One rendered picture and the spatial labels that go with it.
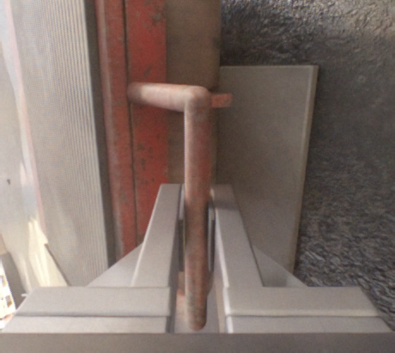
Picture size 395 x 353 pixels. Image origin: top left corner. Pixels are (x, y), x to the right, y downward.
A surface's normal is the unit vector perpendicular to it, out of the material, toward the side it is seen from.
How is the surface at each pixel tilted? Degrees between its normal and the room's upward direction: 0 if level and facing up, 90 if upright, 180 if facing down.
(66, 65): 0
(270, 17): 0
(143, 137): 90
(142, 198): 90
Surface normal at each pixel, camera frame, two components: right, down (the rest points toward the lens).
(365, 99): -0.76, 0.18
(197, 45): 0.53, 0.25
